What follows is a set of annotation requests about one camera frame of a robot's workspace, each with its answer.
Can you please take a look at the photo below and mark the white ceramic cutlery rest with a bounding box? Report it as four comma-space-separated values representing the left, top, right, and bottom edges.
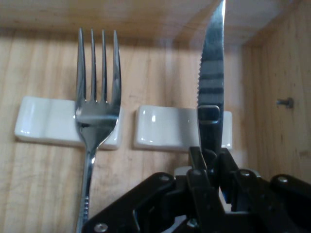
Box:
14, 96, 125, 150
133, 104, 233, 152

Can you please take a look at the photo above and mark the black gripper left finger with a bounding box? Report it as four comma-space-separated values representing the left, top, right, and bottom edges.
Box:
82, 147, 226, 233

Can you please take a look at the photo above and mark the steel table knife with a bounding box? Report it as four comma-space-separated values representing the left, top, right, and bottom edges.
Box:
195, 0, 226, 158

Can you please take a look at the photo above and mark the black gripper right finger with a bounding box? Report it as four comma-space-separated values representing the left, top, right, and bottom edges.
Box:
213, 148, 311, 233

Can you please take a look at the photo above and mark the small metal screw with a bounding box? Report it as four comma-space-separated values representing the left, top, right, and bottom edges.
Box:
276, 97, 294, 109

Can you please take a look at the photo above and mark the light wooden drawer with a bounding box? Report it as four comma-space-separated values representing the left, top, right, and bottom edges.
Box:
0, 0, 311, 233

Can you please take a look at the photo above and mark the steel fork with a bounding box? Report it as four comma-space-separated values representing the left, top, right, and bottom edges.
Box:
74, 28, 122, 233

